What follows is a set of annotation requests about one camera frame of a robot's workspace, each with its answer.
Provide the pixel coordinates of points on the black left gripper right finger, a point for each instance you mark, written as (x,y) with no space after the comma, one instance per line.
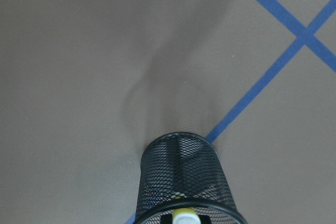
(205,219)

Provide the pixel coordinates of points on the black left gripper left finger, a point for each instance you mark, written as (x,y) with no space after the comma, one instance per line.
(166,219)

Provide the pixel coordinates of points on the yellow highlighter pen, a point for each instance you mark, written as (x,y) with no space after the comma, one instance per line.
(185,216)

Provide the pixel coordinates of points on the black mesh pen cup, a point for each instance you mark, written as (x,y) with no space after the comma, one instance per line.
(182,170)

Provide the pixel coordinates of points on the brown paper table cover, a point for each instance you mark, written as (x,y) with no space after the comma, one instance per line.
(86,85)

